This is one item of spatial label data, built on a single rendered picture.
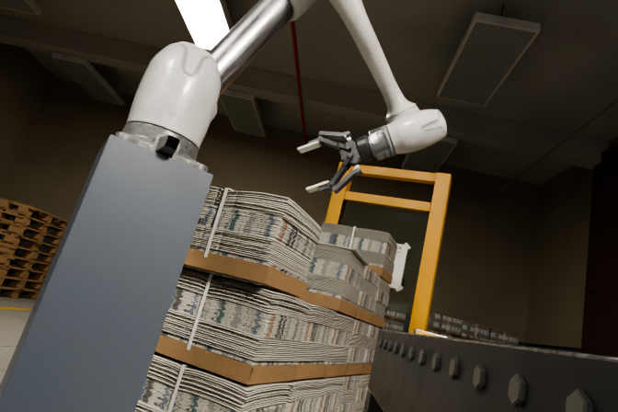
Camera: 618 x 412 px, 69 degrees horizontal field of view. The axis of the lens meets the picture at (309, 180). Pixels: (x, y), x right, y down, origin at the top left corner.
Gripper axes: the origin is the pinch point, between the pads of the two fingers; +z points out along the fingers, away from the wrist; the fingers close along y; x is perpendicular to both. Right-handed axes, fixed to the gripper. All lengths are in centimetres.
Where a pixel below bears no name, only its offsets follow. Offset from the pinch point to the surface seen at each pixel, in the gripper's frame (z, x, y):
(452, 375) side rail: -27, -72, 61
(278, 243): 8.8, -11.0, 23.6
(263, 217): 10.6, -13.7, 16.6
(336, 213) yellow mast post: 27, 159, -45
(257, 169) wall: 251, 607, -357
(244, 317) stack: 21.3, -10.4, 39.4
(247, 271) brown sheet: 16.9, -14.0, 29.4
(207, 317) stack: 31.7, -10.0, 36.8
